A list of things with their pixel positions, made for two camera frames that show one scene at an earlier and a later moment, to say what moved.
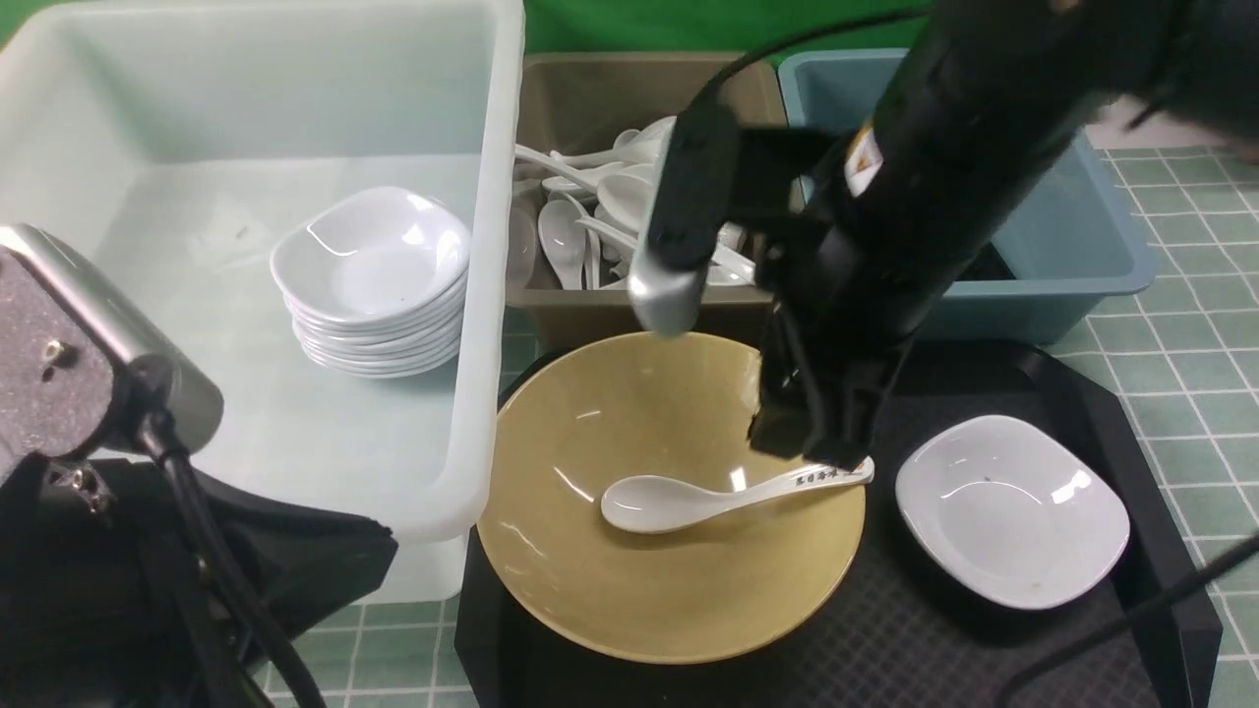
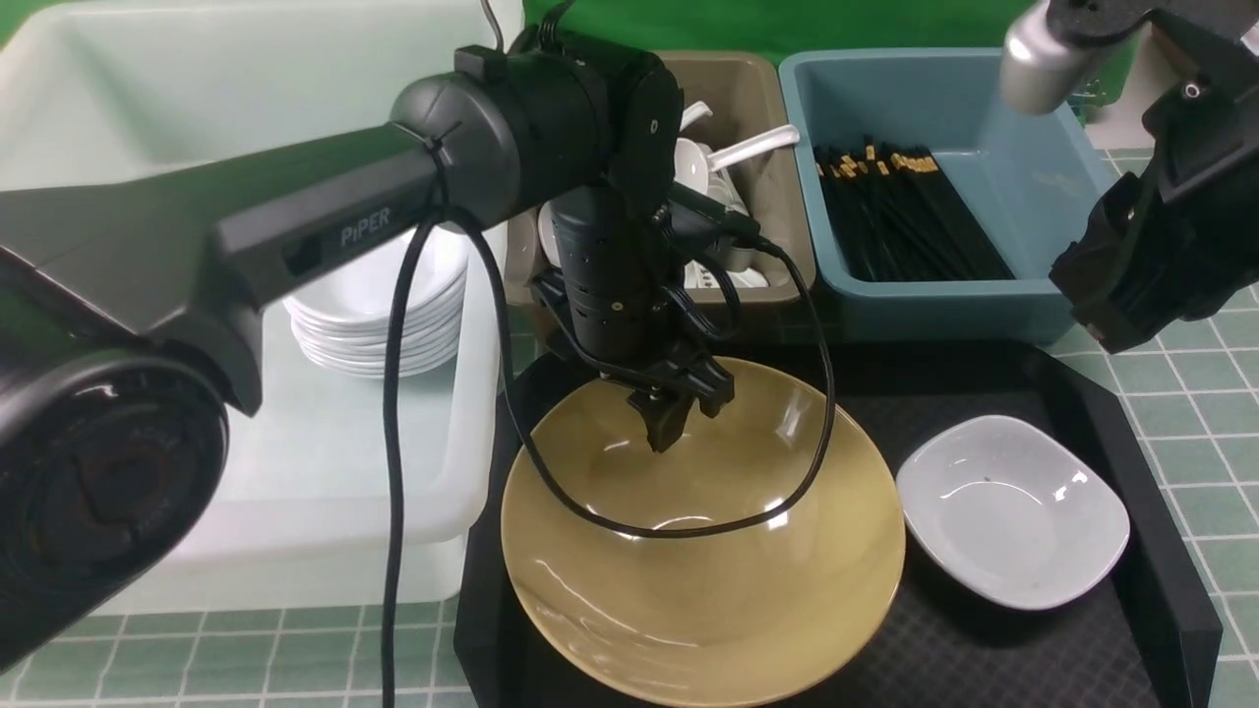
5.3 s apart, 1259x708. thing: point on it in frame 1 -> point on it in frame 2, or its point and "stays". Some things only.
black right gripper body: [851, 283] -> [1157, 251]
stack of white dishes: [375, 310] stays
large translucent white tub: [169, 145] stays
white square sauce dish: [1012, 511] stays
